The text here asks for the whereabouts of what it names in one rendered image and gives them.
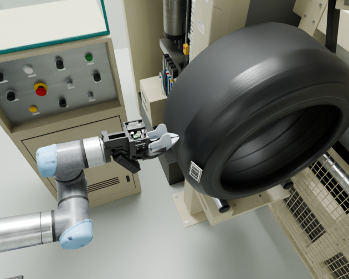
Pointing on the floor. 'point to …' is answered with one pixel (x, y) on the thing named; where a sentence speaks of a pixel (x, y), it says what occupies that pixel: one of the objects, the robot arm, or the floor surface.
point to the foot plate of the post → (188, 220)
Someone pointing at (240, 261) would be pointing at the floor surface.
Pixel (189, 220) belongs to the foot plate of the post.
